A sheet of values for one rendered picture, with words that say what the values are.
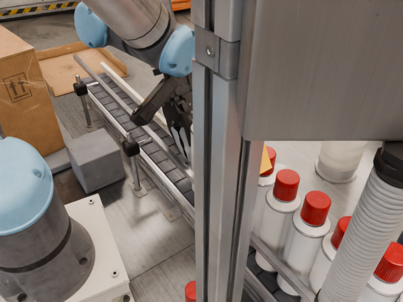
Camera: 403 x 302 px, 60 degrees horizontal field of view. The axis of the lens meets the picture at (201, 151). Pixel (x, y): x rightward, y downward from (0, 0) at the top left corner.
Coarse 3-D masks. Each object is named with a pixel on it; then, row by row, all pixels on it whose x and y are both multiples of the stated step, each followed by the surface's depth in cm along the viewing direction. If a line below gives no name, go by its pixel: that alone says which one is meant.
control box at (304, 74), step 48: (288, 0) 16; (336, 0) 16; (384, 0) 16; (240, 48) 22; (288, 48) 18; (336, 48) 18; (384, 48) 18; (240, 96) 22; (288, 96) 20; (336, 96) 20; (384, 96) 20
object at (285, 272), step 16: (80, 64) 103; (96, 80) 95; (112, 96) 88; (128, 112) 83; (144, 128) 78; (160, 144) 73; (176, 160) 69; (192, 176) 66; (256, 240) 55; (272, 256) 53; (288, 272) 51; (304, 288) 49
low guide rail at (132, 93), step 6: (102, 66) 113; (108, 72) 110; (114, 72) 108; (114, 78) 107; (120, 78) 105; (120, 84) 105; (126, 84) 102; (126, 90) 102; (132, 90) 100; (132, 96) 100; (138, 96) 97; (138, 102) 98; (156, 114) 90; (156, 120) 91; (162, 120) 88
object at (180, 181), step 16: (112, 80) 111; (96, 96) 104; (128, 96) 104; (112, 112) 97; (128, 128) 92; (160, 128) 92; (160, 160) 82; (176, 176) 78; (192, 192) 74; (256, 272) 60; (272, 288) 57
